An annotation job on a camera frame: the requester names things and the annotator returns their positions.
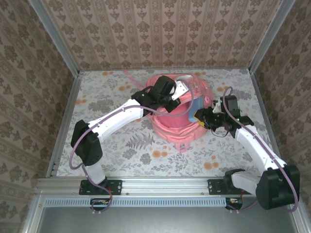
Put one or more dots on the light blue pencil pouch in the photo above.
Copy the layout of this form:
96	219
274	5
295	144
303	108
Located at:
196	106

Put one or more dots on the pink school backpack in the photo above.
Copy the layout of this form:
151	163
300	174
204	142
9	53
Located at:
175	123

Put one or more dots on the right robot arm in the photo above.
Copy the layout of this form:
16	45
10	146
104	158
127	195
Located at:
255	145

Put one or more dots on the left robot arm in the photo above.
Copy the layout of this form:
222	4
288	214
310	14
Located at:
116	119

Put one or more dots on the floral tablecloth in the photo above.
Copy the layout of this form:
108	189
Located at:
170	165

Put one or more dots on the grey metal panel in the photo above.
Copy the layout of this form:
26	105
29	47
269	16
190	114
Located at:
170	221

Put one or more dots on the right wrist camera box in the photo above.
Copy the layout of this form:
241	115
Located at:
218	107

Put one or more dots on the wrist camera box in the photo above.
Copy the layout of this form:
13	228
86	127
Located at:
180	89
218	107

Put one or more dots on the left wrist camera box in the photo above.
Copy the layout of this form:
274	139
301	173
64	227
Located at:
180	89

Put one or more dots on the aluminium side rail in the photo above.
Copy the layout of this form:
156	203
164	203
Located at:
70	106
263	102

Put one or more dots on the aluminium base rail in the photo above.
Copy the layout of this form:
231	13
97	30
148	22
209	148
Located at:
165	185

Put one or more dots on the aluminium frame post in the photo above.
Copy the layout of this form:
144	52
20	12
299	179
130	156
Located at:
56	38
269	36

